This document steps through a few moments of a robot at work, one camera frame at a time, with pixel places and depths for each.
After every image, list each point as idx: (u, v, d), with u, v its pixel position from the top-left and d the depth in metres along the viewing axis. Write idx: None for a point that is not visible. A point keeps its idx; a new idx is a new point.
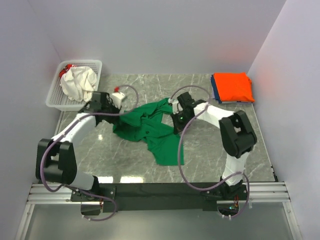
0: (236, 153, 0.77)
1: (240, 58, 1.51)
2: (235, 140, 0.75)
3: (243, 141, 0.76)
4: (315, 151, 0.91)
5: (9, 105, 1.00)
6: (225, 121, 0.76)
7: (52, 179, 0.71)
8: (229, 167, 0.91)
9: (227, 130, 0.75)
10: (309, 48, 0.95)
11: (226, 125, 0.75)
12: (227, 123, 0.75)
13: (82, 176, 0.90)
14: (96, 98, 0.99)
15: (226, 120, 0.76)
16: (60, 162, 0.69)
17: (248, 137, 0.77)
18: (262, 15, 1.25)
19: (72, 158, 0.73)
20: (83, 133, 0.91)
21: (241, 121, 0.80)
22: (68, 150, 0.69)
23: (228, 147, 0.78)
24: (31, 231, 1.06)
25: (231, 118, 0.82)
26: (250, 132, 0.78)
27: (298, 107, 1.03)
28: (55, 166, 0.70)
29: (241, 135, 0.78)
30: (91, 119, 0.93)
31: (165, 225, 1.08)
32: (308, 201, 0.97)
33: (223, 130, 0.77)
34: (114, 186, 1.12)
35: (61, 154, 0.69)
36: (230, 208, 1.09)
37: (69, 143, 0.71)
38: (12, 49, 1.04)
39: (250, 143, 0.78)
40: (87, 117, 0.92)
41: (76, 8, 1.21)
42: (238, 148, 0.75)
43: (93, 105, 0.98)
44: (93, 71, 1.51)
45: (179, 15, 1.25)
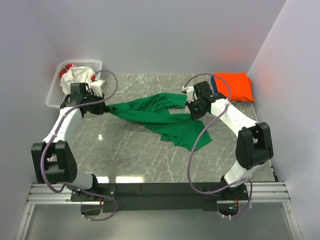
0: (250, 166, 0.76)
1: (240, 58, 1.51)
2: (251, 154, 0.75)
3: (258, 155, 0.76)
4: (315, 151, 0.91)
5: (9, 104, 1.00)
6: (245, 134, 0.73)
7: (55, 180, 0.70)
8: (235, 172, 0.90)
9: (246, 143, 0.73)
10: (309, 48, 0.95)
11: (246, 137, 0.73)
12: (247, 135, 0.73)
13: (82, 176, 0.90)
14: (75, 89, 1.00)
15: (247, 132, 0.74)
16: (59, 161, 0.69)
17: (263, 151, 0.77)
18: (261, 15, 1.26)
19: (70, 156, 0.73)
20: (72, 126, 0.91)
21: (261, 134, 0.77)
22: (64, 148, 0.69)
23: (241, 158, 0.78)
24: (31, 231, 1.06)
25: (251, 129, 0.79)
26: (268, 147, 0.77)
27: (298, 107, 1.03)
28: (56, 166, 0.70)
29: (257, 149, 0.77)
30: (76, 112, 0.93)
31: (165, 225, 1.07)
32: (308, 201, 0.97)
33: (241, 141, 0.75)
34: (113, 186, 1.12)
35: (59, 154, 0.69)
36: (230, 208, 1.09)
37: (64, 142, 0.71)
38: (12, 49, 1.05)
39: (265, 156, 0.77)
40: (72, 111, 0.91)
41: (76, 7, 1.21)
42: (252, 162, 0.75)
43: (74, 98, 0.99)
44: (93, 71, 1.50)
45: (179, 15, 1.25)
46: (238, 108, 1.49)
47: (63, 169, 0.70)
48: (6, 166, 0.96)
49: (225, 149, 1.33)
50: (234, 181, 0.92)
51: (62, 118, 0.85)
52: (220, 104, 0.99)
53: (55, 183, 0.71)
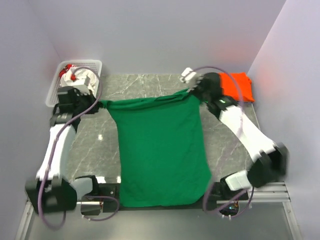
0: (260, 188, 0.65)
1: (240, 58, 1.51)
2: (266, 180, 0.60)
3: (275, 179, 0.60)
4: (315, 151, 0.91)
5: (8, 104, 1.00)
6: (264, 161, 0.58)
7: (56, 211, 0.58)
8: (240, 182, 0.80)
9: (265, 172, 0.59)
10: (309, 47, 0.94)
11: (264, 166, 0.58)
12: (266, 163, 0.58)
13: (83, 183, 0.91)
14: (61, 100, 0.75)
15: (266, 158, 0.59)
16: (56, 195, 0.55)
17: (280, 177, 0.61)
18: (261, 15, 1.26)
19: (67, 187, 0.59)
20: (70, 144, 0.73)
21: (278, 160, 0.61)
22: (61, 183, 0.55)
23: (255, 181, 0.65)
24: (31, 231, 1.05)
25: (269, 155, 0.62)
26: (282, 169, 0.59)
27: (298, 106, 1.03)
28: (56, 199, 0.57)
29: (279, 177, 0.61)
30: (69, 131, 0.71)
31: (166, 226, 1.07)
32: (309, 202, 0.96)
33: (259, 167, 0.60)
34: (114, 186, 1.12)
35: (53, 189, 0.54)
36: (230, 208, 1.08)
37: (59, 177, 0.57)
38: (12, 49, 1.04)
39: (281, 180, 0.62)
40: (64, 131, 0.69)
41: (76, 7, 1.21)
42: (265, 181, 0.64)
43: (63, 107, 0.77)
44: (92, 72, 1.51)
45: (179, 15, 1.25)
46: None
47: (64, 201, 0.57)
48: (6, 166, 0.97)
49: (225, 149, 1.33)
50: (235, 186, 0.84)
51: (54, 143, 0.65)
52: (232, 117, 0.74)
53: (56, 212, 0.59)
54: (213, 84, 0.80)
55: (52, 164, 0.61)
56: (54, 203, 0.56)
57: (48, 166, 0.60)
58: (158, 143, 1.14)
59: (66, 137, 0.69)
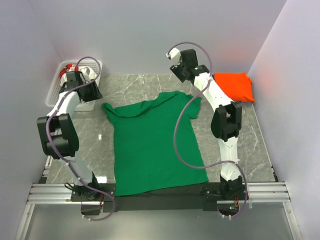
0: (221, 138, 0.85)
1: (241, 58, 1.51)
2: (223, 128, 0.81)
3: (229, 129, 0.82)
4: (315, 151, 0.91)
5: (9, 103, 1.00)
6: (220, 111, 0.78)
7: (60, 149, 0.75)
8: (220, 154, 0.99)
9: (220, 120, 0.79)
10: (310, 47, 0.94)
11: (220, 116, 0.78)
12: (221, 113, 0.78)
13: (84, 165, 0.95)
14: (71, 77, 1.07)
15: (222, 110, 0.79)
16: (63, 131, 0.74)
17: (235, 127, 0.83)
18: (262, 15, 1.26)
19: (73, 130, 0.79)
20: (73, 107, 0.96)
21: (234, 113, 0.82)
22: (67, 119, 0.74)
23: (216, 131, 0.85)
24: (31, 231, 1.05)
25: (226, 107, 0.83)
26: (237, 123, 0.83)
27: (298, 106, 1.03)
28: (61, 138, 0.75)
29: (234, 127, 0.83)
30: (75, 95, 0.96)
31: (166, 226, 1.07)
32: (309, 202, 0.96)
33: (216, 117, 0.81)
34: (114, 186, 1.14)
35: (61, 125, 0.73)
36: (230, 208, 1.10)
37: (66, 115, 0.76)
38: (12, 48, 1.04)
39: (235, 129, 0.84)
40: (71, 93, 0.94)
41: (76, 7, 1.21)
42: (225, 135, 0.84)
43: (70, 84, 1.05)
44: (93, 71, 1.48)
45: (180, 15, 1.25)
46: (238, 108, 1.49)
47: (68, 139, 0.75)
48: (6, 166, 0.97)
49: None
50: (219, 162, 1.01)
51: (62, 99, 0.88)
52: (202, 79, 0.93)
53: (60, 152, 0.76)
54: (188, 55, 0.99)
55: (60, 109, 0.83)
56: (60, 141, 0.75)
57: (57, 108, 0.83)
58: (154, 134, 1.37)
59: (71, 97, 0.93)
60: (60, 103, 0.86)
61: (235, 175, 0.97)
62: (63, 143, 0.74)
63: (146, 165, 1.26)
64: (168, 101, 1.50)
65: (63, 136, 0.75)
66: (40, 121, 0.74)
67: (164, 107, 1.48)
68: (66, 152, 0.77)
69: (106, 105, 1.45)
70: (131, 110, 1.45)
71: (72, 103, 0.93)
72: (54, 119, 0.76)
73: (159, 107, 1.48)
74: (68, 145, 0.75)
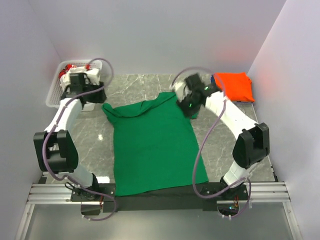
0: (244, 165, 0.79)
1: (240, 58, 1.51)
2: (249, 155, 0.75)
3: (255, 156, 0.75)
4: (314, 151, 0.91)
5: (8, 103, 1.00)
6: (246, 138, 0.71)
7: (57, 167, 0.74)
8: (234, 172, 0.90)
9: (246, 148, 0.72)
10: (310, 47, 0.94)
11: (246, 143, 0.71)
12: (248, 140, 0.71)
13: (83, 172, 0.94)
14: (75, 80, 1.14)
15: (247, 136, 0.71)
16: (61, 150, 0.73)
17: (262, 152, 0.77)
18: (262, 15, 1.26)
19: (71, 145, 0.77)
20: (75, 114, 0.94)
21: (260, 136, 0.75)
22: (66, 137, 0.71)
23: (240, 158, 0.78)
24: (31, 231, 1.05)
25: (251, 130, 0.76)
26: (265, 147, 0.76)
27: (298, 107, 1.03)
28: (58, 155, 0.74)
29: (261, 153, 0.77)
30: (77, 102, 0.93)
31: (166, 226, 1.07)
32: (309, 202, 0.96)
33: (242, 145, 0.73)
34: (113, 187, 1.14)
35: (59, 142, 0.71)
36: (230, 208, 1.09)
37: (65, 132, 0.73)
38: (12, 49, 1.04)
39: (262, 156, 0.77)
40: (73, 101, 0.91)
41: (76, 7, 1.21)
42: (250, 162, 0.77)
43: (74, 88, 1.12)
44: (93, 71, 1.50)
45: (179, 14, 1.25)
46: (238, 108, 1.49)
47: (66, 158, 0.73)
48: (6, 166, 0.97)
49: (225, 149, 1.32)
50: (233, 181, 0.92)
51: (63, 109, 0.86)
52: (217, 101, 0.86)
53: (57, 169, 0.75)
54: (193, 78, 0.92)
55: (60, 122, 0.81)
56: (57, 159, 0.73)
57: (57, 122, 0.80)
58: (154, 134, 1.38)
59: (73, 106, 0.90)
60: (61, 115, 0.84)
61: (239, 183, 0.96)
62: (60, 161, 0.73)
63: (146, 165, 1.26)
64: (168, 101, 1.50)
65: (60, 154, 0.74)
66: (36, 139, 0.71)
67: (163, 107, 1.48)
68: (63, 169, 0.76)
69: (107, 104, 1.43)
70: (131, 110, 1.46)
71: (74, 111, 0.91)
72: (52, 135, 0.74)
73: (158, 107, 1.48)
74: (65, 162, 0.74)
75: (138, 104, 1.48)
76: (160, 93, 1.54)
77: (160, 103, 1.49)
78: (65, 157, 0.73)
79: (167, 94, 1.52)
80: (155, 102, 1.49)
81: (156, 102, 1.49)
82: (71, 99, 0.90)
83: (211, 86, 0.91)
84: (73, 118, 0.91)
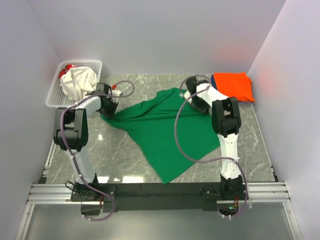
0: (220, 133, 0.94)
1: (240, 58, 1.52)
2: (221, 121, 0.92)
3: (228, 123, 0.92)
4: (314, 151, 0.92)
5: (8, 104, 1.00)
6: (216, 104, 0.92)
7: (68, 141, 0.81)
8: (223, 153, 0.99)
9: (217, 111, 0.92)
10: (309, 47, 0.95)
11: (216, 107, 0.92)
12: (218, 105, 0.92)
13: (88, 164, 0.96)
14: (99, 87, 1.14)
15: (217, 103, 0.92)
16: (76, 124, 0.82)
17: (234, 122, 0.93)
18: (262, 15, 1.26)
19: (85, 126, 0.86)
20: (92, 109, 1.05)
21: (231, 107, 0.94)
22: (83, 113, 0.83)
23: (216, 127, 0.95)
24: (31, 231, 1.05)
25: (223, 103, 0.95)
26: (237, 117, 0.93)
27: (298, 106, 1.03)
28: (72, 130, 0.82)
29: (233, 122, 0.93)
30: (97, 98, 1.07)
31: (166, 226, 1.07)
32: (309, 202, 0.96)
33: (214, 111, 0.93)
34: (113, 186, 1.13)
35: (76, 117, 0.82)
36: (230, 208, 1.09)
37: (83, 110, 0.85)
38: (12, 49, 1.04)
39: (235, 125, 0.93)
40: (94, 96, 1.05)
41: (76, 8, 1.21)
42: (223, 129, 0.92)
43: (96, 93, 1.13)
44: (93, 71, 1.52)
45: (179, 15, 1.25)
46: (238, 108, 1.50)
47: (78, 132, 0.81)
48: (6, 166, 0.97)
49: None
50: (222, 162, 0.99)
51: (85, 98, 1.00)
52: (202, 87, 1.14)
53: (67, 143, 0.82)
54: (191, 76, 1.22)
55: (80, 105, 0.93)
56: (71, 133, 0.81)
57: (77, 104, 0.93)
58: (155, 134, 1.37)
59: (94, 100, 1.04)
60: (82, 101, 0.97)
61: (234, 176, 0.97)
62: (73, 136, 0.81)
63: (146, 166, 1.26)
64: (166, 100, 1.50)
65: (74, 129, 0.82)
66: (58, 111, 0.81)
67: (162, 106, 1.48)
68: (73, 145, 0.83)
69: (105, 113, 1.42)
70: (131, 111, 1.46)
71: (93, 104, 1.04)
72: (71, 111, 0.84)
73: (156, 106, 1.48)
74: (76, 137, 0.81)
75: (138, 105, 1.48)
76: (158, 91, 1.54)
77: (159, 103, 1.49)
78: (77, 132, 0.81)
79: (165, 94, 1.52)
80: (155, 101, 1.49)
81: (155, 102, 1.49)
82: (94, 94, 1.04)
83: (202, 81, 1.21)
84: (90, 111, 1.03)
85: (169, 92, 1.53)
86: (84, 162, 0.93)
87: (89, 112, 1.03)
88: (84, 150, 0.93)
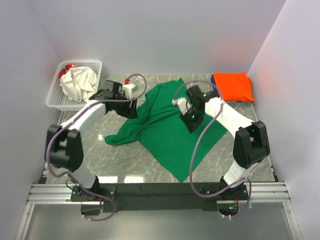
0: (245, 165, 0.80)
1: (240, 58, 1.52)
2: (248, 153, 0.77)
3: (255, 155, 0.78)
4: (315, 152, 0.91)
5: (8, 103, 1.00)
6: (242, 135, 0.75)
7: (58, 164, 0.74)
8: (234, 172, 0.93)
9: (244, 144, 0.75)
10: (310, 48, 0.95)
11: (243, 139, 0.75)
12: (245, 136, 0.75)
13: (86, 172, 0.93)
14: (108, 87, 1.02)
15: (244, 133, 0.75)
16: (67, 148, 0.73)
17: (262, 151, 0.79)
18: (261, 15, 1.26)
19: (79, 147, 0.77)
20: (94, 119, 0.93)
21: (258, 133, 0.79)
22: (75, 138, 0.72)
23: (240, 157, 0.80)
24: (31, 231, 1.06)
25: (247, 128, 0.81)
26: (265, 145, 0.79)
27: (299, 106, 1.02)
28: (63, 153, 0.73)
29: (261, 153, 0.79)
30: (100, 107, 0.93)
31: (166, 226, 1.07)
32: (309, 202, 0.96)
33: (239, 142, 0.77)
34: (113, 187, 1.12)
35: (68, 140, 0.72)
36: (230, 208, 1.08)
37: (77, 132, 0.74)
38: (12, 49, 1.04)
39: (262, 156, 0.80)
40: (97, 104, 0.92)
41: (76, 7, 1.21)
42: (250, 162, 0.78)
43: (104, 93, 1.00)
44: (93, 71, 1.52)
45: (179, 15, 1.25)
46: (238, 108, 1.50)
47: (69, 157, 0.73)
48: (6, 167, 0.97)
49: (225, 149, 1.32)
50: (233, 180, 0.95)
51: (86, 109, 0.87)
52: (214, 104, 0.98)
53: (58, 165, 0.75)
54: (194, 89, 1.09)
55: (77, 121, 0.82)
56: (61, 155, 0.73)
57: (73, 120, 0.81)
58: (156, 135, 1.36)
59: (96, 110, 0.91)
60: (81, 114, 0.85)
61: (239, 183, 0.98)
62: (64, 158, 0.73)
63: (146, 166, 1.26)
64: (164, 99, 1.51)
65: (65, 152, 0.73)
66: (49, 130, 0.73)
67: (156, 106, 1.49)
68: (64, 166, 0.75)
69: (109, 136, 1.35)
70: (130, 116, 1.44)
71: (94, 116, 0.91)
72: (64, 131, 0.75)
73: (153, 106, 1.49)
74: (66, 161, 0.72)
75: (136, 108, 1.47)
76: (147, 92, 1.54)
77: (153, 102, 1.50)
78: (68, 157, 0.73)
79: (156, 94, 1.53)
80: (148, 102, 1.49)
81: (150, 102, 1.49)
82: (96, 102, 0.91)
83: (209, 94, 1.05)
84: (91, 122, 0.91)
85: (159, 91, 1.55)
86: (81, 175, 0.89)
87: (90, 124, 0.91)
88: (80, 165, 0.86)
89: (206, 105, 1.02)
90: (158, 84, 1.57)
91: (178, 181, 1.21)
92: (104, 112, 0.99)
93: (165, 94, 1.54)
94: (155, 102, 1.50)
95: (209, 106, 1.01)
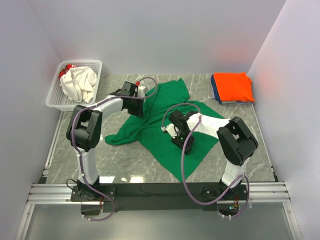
0: (240, 162, 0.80)
1: (240, 58, 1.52)
2: (237, 149, 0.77)
3: (244, 149, 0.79)
4: (315, 152, 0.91)
5: (8, 103, 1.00)
6: (223, 132, 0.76)
7: (78, 141, 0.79)
8: (230, 172, 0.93)
9: (228, 141, 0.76)
10: (310, 47, 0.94)
11: (225, 136, 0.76)
12: (225, 133, 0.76)
13: (93, 164, 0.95)
14: (126, 87, 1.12)
15: (224, 130, 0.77)
16: (89, 125, 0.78)
17: (250, 144, 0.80)
18: (262, 15, 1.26)
19: (99, 129, 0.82)
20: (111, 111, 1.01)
21: (238, 128, 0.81)
22: (98, 116, 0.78)
23: (231, 155, 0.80)
24: (31, 231, 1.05)
25: (228, 126, 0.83)
26: (250, 137, 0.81)
27: (299, 106, 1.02)
28: (83, 131, 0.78)
29: (249, 146, 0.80)
30: (119, 101, 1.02)
31: (166, 226, 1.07)
32: (309, 202, 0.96)
33: (223, 141, 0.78)
34: (113, 186, 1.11)
35: (91, 117, 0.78)
36: (230, 208, 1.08)
37: (99, 112, 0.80)
38: (12, 48, 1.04)
39: (252, 148, 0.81)
40: (116, 98, 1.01)
41: (76, 8, 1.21)
42: (243, 157, 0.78)
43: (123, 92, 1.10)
44: (93, 71, 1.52)
45: (179, 15, 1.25)
46: (238, 108, 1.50)
47: (89, 134, 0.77)
48: (6, 167, 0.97)
49: None
50: (231, 181, 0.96)
51: (107, 99, 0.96)
52: (193, 118, 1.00)
53: (77, 142, 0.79)
54: (175, 112, 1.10)
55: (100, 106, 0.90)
56: (81, 133, 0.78)
57: (97, 104, 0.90)
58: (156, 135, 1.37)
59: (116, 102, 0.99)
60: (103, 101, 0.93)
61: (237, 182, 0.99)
62: (83, 136, 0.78)
63: (146, 166, 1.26)
64: (164, 98, 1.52)
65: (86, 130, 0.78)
66: (76, 109, 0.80)
67: (156, 105, 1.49)
68: (82, 145, 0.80)
69: (109, 137, 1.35)
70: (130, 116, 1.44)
71: (113, 107, 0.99)
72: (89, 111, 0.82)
73: (153, 106, 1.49)
74: (86, 138, 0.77)
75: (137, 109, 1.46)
76: (147, 92, 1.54)
77: (154, 102, 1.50)
78: (88, 134, 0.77)
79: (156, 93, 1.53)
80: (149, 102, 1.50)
81: (150, 102, 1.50)
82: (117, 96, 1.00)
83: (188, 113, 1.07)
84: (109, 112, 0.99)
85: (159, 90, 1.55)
86: (89, 162, 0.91)
87: (107, 114, 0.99)
88: (93, 150, 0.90)
89: (188, 123, 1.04)
90: (158, 84, 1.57)
91: (178, 181, 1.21)
92: (120, 107, 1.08)
93: (165, 94, 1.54)
94: (155, 101, 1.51)
95: (190, 122, 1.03)
